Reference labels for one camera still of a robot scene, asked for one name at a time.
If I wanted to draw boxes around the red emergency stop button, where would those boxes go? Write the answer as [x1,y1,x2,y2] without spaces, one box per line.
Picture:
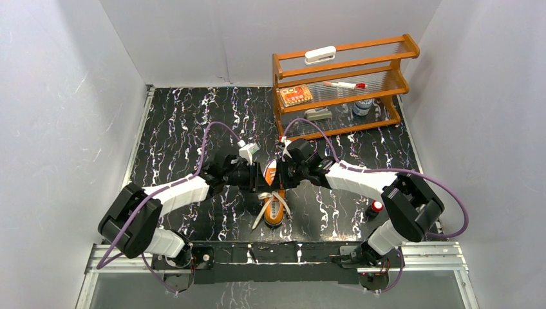
[364,201,384,221]

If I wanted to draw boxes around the white stapler on top shelf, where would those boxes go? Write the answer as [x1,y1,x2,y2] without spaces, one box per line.
[304,46,337,66]

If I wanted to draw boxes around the grey stapler on bottom shelf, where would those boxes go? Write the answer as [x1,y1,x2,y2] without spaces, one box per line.
[304,108,332,121]

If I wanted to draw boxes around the red white marker pen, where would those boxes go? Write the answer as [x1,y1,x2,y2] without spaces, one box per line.
[323,82,367,89]

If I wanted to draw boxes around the white shoelace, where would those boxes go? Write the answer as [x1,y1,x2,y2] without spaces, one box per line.
[252,189,292,230]

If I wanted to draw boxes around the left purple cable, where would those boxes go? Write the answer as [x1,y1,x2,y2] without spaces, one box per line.
[95,121,246,295]

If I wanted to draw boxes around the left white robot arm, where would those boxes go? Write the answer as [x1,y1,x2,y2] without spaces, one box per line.
[98,143,270,268]

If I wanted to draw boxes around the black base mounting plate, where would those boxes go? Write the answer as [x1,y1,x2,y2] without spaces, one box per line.
[151,241,404,292]

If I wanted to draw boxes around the orange wooden shelf rack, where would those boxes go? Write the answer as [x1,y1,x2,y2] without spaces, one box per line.
[272,34,420,140]

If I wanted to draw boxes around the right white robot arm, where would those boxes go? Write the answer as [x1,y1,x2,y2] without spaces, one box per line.
[270,138,445,267]

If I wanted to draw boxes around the orange canvas sneaker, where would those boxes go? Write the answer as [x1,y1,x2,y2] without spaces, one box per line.
[263,160,286,227]

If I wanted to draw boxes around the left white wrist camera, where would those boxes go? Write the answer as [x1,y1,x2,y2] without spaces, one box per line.
[237,139,260,165]

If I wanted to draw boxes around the orange snack packet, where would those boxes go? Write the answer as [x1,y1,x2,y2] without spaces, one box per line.
[279,84,313,107]

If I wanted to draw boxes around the purple cable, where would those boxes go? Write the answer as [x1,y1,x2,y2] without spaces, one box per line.
[281,117,470,239]
[95,121,246,295]

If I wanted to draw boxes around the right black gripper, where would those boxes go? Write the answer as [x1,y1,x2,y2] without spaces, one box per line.
[270,157,308,190]

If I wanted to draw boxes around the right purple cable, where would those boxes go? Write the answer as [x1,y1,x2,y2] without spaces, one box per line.
[281,117,470,239]

